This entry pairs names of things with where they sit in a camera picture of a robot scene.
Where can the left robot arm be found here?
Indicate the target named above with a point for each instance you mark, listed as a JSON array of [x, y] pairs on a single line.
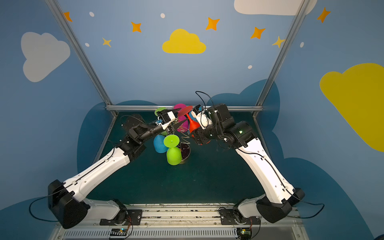
[[68, 200]]

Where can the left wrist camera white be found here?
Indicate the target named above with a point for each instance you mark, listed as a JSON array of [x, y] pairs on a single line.
[[168, 117]]

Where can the left aluminium frame post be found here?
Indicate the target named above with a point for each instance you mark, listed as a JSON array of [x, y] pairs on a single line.
[[64, 24]]

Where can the red wine glass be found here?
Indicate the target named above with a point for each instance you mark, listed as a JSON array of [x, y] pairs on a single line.
[[193, 125]]

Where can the pink wine glass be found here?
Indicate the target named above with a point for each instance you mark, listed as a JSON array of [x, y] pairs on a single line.
[[181, 106]]

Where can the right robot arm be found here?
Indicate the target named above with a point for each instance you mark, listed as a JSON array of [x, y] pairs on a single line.
[[280, 196]]

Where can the front left blue wine glass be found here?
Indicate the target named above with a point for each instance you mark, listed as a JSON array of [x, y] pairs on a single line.
[[159, 144]]

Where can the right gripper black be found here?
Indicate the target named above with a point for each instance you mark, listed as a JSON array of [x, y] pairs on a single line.
[[199, 138]]

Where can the left circuit board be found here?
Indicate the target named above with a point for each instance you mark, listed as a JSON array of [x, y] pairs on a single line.
[[119, 233]]

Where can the circuit board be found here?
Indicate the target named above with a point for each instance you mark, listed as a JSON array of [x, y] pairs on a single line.
[[119, 233], [244, 234]]

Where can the green wine glass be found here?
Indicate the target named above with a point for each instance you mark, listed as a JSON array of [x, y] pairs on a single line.
[[174, 155], [160, 111]]

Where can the right aluminium frame post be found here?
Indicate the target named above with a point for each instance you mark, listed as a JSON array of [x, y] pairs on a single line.
[[292, 32]]

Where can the aluminium front rail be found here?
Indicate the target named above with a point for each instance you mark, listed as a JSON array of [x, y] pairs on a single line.
[[186, 222]]

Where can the aluminium frame post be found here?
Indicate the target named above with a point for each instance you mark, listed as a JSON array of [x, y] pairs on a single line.
[[292, 32], [64, 24]]

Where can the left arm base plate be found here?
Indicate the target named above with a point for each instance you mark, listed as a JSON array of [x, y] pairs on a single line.
[[124, 218]]

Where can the gold wire glass rack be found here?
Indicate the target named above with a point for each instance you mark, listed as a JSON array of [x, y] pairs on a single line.
[[184, 145]]

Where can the front green wine glass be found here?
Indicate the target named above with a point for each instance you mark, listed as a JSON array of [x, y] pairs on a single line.
[[174, 155]]

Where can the right circuit board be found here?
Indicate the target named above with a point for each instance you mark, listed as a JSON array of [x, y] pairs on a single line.
[[244, 234]]

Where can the back green wine glass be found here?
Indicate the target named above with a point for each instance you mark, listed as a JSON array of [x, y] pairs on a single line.
[[160, 111]]

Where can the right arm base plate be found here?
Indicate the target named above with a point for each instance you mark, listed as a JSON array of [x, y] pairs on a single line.
[[231, 217]]

